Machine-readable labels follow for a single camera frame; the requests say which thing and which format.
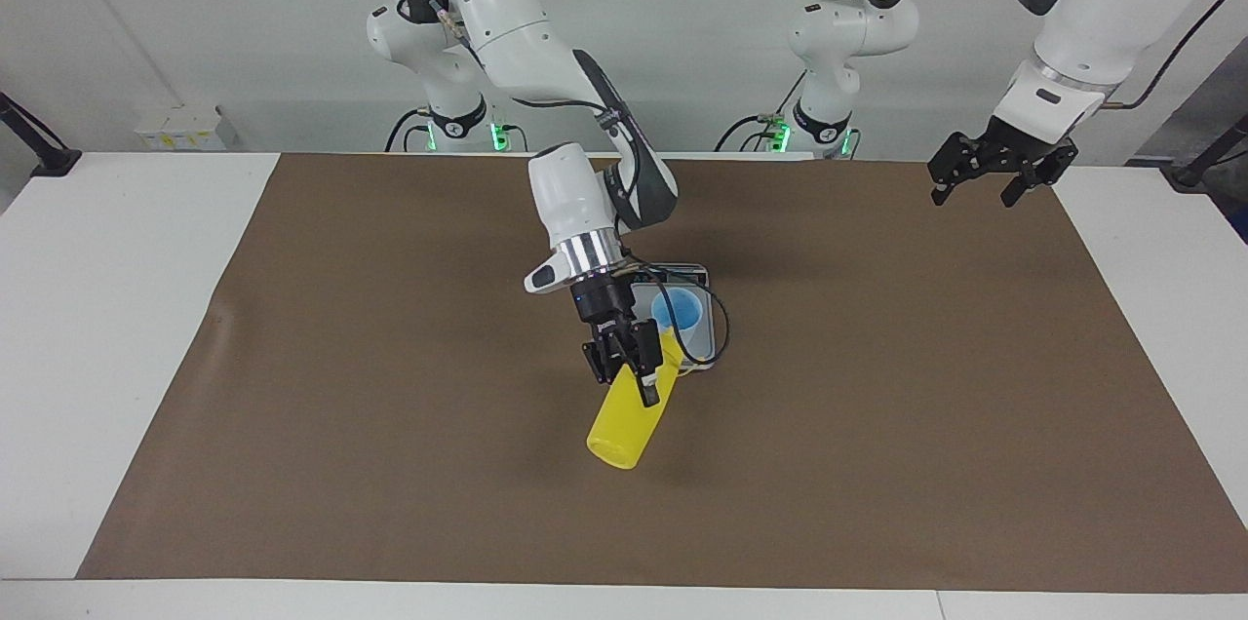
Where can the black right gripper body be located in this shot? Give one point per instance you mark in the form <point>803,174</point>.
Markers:
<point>604,303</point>

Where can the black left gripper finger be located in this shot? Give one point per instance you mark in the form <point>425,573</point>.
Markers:
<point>1024,183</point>
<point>944,174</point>

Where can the light blue plastic cup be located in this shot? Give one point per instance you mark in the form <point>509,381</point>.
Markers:
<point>682,308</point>

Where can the brown paper table mat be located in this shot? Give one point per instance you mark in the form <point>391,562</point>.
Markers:
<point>877,464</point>

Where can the yellow squeeze seasoning bottle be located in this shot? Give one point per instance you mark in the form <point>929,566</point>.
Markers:
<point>624,430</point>

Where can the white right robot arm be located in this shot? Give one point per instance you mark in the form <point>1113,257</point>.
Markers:
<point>507,25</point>

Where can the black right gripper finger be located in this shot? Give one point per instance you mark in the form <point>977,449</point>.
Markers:
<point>648,371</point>
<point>599,365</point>

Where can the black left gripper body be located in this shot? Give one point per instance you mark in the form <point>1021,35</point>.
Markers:
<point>1019,147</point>

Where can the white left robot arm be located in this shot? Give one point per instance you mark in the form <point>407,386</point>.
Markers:
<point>1102,6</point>

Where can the black clamp stand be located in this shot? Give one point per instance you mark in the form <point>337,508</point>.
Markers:
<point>1189,174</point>
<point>58,162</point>

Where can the white wall socket box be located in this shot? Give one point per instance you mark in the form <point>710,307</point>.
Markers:
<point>180,128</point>

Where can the silver digital kitchen scale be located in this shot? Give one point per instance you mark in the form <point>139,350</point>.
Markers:
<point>710,347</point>

